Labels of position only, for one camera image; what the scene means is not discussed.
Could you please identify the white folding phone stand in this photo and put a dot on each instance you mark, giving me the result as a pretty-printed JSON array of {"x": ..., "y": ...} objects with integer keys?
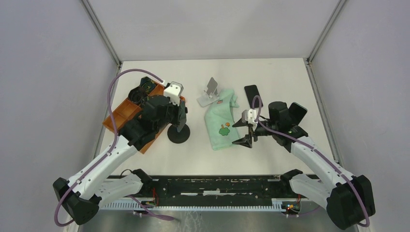
[{"x": 210, "y": 94}]

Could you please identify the black clamp phone stand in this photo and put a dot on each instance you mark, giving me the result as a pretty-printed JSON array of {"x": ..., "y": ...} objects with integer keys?
[{"x": 178, "y": 137}]

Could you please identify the black smartphone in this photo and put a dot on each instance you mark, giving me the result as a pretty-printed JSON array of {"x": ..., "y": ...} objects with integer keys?
[{"x": 251, "y": 91}]

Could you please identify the orange compartment tray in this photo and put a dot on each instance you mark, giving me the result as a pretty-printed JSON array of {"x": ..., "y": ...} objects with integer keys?
[{"x": 128, "y": 112}]

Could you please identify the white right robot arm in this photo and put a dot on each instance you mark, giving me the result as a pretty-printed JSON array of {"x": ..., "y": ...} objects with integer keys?
[{"x": 347, "y": 199}]

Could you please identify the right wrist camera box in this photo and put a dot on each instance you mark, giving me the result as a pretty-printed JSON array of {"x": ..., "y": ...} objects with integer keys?
[{"x": 249, "y": 117}]

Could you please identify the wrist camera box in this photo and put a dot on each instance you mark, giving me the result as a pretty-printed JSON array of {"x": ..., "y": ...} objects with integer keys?
[
  {"x": 249, "y": 117},
  {"x": 173, "y": 92}
]

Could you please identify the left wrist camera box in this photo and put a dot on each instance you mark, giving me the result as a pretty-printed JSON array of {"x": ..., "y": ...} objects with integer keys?
[{"x": 173, "y": 92}]

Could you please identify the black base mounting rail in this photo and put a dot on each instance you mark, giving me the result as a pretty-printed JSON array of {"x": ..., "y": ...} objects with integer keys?
[{"x": 210, "y": 190}]

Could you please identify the rolled dark patterned tie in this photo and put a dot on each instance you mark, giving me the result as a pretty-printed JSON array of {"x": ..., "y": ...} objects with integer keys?
[{"x": 148, "y": 84}]

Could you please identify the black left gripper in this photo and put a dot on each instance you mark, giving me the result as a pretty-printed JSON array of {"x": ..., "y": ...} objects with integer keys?
[{"x": 177, "y": 108}]

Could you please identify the green cartoon towel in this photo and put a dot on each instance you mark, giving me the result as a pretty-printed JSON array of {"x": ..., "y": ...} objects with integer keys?
[{"x": 219, "y": 120}]

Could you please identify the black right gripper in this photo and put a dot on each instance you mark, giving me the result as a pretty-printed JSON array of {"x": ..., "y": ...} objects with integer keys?
[{"x": 246, "y": 140}]

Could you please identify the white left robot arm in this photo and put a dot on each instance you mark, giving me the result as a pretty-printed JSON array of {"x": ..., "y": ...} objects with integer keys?
[{"x": 82, "y": 195}]

